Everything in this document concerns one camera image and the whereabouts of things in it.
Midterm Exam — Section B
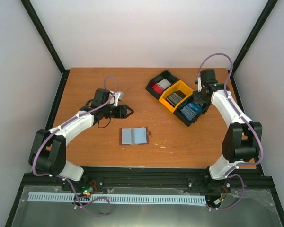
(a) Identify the yellow bin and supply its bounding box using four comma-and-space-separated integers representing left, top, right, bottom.
159, 80, 194, 113

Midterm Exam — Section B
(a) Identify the brown leather card holder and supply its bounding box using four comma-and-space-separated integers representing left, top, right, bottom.
119, 127, 152, 145

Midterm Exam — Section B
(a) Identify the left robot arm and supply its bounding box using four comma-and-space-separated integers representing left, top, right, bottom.
29, 88, 134, 191

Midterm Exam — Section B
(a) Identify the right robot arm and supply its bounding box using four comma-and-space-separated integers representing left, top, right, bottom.
193, 69, 264, 190

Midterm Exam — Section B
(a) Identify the blue card stack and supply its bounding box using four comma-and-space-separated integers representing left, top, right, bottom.
180, 102, 202, 121

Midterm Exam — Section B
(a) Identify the dark grey card stack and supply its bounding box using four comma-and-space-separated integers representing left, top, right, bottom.
166, 90, 186, 107

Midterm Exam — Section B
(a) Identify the red card stack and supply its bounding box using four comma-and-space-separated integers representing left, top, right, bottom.
151, 83, 164, 95

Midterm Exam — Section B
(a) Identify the white card stack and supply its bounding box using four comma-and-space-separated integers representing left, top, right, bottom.
157, 79, 171, 89

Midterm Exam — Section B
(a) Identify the black bin right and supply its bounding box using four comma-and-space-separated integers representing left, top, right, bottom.
173, 95, 210, 127

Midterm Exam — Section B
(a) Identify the black bin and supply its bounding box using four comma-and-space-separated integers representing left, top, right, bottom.
173, 95, 210, 127
145, 70, 179, 100

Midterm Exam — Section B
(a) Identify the black bin left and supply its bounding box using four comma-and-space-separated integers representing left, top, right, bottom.
145, 70, 179, 100

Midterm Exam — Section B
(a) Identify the small circuit board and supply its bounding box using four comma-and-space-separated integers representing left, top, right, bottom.
82, 180, 97, 196

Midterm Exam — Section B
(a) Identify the right base connector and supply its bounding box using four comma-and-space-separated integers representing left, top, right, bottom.
213, 198, 224, 207

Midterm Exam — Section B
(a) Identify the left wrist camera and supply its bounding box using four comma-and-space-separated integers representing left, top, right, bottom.
109, 91, 124, 107

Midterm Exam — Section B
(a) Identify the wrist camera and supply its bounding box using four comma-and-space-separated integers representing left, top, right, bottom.
109, 91, 124, 107
195, 74, 202, 92

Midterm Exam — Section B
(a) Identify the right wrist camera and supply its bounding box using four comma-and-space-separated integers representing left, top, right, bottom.
195, 74, 202, 92

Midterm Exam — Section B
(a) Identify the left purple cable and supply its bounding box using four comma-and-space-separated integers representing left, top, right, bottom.
31, 75, 119, 216

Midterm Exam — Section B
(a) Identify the light blue cable duct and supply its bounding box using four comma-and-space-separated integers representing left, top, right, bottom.
27, 192, 206, 206

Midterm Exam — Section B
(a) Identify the right black frame post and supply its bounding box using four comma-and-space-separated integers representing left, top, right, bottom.
231, 0, 278, 76

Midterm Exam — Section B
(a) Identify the black frame post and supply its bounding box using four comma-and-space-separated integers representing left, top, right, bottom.
20, 0, 66, 75
231, 0, 278, 76

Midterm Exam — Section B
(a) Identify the left black frame post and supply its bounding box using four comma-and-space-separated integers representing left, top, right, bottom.
20, 0, 66, 75

